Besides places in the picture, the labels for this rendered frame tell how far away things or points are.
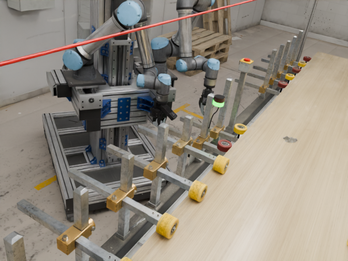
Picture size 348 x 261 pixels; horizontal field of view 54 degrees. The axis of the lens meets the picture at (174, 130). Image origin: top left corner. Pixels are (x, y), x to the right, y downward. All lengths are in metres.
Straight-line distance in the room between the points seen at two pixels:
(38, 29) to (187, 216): 3.19
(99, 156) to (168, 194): 1.05
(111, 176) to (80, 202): 1.54
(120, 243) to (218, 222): 0.44
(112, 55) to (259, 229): 1.42
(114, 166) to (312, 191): 1.57
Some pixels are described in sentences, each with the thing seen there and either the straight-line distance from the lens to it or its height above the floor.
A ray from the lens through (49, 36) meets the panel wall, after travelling 4.29.
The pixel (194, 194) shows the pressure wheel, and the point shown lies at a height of 0.95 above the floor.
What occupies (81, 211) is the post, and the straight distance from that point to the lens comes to 1.19.
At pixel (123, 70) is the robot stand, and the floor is 1.04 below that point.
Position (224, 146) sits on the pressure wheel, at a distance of 1.89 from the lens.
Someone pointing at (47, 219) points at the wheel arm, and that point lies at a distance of 1.32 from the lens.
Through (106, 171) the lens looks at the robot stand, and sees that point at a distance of 2.73.
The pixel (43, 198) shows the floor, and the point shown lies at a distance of 2.85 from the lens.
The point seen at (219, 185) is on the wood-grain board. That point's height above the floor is 0.90.
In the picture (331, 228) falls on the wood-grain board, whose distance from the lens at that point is 1.62.
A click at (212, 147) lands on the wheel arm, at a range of 1.95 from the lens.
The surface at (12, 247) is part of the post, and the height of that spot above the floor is 1.12.
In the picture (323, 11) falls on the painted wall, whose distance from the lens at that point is 9.51.
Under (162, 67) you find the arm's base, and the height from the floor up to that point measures 1.10.
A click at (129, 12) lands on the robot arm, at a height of 1.51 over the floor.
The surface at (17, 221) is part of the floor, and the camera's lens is 2.71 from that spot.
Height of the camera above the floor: 1.88
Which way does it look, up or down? 30 degrees down
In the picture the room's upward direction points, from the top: 8 degrees clockwise
